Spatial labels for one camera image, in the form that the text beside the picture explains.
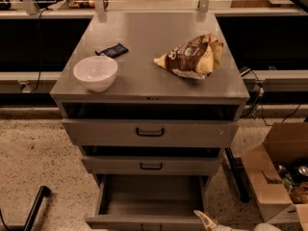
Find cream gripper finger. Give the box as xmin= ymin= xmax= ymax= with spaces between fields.
xmin=193 ymin=210 xmax=217 ymax=231

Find grey bottom drawer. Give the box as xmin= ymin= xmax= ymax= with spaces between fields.
xmin=86 ymin=175 xmax=209 ymax=231

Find grey drawer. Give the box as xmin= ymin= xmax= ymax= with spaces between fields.
xmin=82 ymin=156 xmax=220 ymax=176
xmin=86 ymin=175 xmax=209 ymax=231
xmin=63 ymin=118 xmax=238 ymax=147

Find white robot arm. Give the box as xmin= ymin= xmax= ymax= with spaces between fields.
xmin=193 ymin=210 xmax=282 ymax=231

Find grey metal drawer cabinet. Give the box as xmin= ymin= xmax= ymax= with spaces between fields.
xmin=49 ymin=11 xmax=251 ymax=185

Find grey middle drawer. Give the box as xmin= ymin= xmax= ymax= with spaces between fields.
xmin=82 ymin=156 xmax=220 ymax=176

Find grey top drawer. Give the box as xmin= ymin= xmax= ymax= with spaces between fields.
xmin=63 ymin=118 xmax=238 ymax=147

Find black floor bar right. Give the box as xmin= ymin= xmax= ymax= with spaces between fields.
xmin=225 ymin=147 xmax=250 ymax=203

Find black floor bar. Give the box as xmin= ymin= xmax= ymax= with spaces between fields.
xmin=225 ymin=147 xmax=250 ymax=203
xmin=0 ymin=186 xmax=51 ymax=231

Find cans in cardboard box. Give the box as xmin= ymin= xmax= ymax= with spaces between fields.
xmin=274 ymin=158 xmax=308 ymax=204

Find cardboard box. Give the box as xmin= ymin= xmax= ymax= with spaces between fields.
xmin=242 ymin=122 xmax=308 ymax=231

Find brown yellow chip bag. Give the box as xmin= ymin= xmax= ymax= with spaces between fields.
xmin=154 ymin=33 xmax=223 ymax=80

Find black floor bar left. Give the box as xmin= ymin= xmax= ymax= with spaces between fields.
xmin=0 ymin=186 xmax=51 ymax=231

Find white ceramic bowl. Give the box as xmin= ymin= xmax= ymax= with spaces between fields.
xmin=73 ymin=56 xmax=118 ymax=92

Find dark blue snack bar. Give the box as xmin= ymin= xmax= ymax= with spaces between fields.
xmin=95 ymin=43 xmax=128 ymax=59

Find black cables right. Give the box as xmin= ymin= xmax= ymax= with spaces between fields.
xmin=239 ymin=66 xmax=303 ymax=127

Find black cable left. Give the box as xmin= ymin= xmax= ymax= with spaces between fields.
xmin=31 ymin=7 xmax=54 ymax=93

